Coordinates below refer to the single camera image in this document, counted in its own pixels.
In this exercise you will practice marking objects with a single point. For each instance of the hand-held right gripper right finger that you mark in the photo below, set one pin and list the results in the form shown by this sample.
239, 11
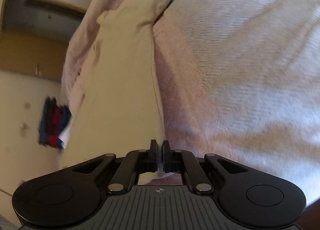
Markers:
166, 157

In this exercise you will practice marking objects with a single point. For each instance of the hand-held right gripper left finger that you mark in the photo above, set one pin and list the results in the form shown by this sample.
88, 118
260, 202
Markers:
153, 157

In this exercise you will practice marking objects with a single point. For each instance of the cream garment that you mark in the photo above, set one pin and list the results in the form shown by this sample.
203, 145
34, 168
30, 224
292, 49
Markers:
120, 82

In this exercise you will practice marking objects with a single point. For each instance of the white cloth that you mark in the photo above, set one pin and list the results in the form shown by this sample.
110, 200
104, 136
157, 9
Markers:
65, 136

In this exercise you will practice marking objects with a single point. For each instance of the blue folded garment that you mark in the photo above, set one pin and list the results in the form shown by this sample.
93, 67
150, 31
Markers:
65, 117
43, 122

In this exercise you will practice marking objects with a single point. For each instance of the red folded garment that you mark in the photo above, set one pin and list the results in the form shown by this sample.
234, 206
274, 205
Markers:
56, 127

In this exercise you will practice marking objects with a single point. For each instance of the black folded garment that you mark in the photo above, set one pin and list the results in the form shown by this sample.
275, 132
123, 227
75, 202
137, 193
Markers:
51, 109

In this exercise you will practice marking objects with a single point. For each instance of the light blue textured quilt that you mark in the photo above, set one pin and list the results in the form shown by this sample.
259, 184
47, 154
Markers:
237, 69

